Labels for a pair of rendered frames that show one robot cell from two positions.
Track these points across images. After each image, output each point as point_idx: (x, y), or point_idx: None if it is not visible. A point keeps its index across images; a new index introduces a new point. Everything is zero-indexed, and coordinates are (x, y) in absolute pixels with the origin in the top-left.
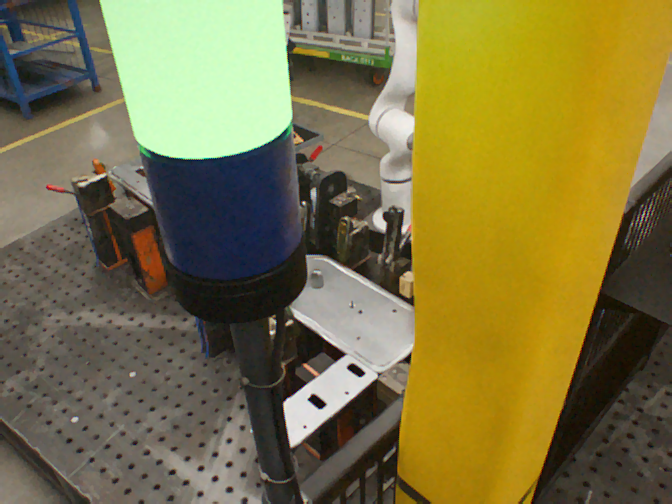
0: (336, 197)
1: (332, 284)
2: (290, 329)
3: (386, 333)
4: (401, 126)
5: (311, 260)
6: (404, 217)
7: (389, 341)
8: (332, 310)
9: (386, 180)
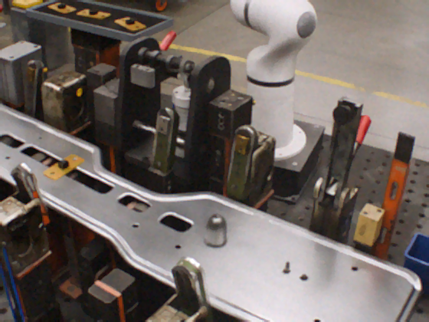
0: (220, 97)
1: (240, 238)
2: (203, 321)
3: (357, 306)
4: (287, 4)
5: (191, 202)
6: (282, 136)
7: (367, 318)
8: (257, 280)
9: (259, 83)
